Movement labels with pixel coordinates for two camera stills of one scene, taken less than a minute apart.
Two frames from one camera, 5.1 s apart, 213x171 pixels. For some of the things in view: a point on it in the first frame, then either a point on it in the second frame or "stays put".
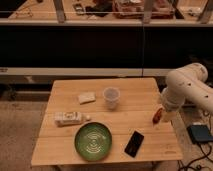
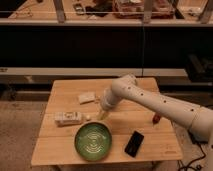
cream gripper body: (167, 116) → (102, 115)
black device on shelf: (79, 9) stays put
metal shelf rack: (103, 38) stays put
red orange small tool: (157, 116) stays put
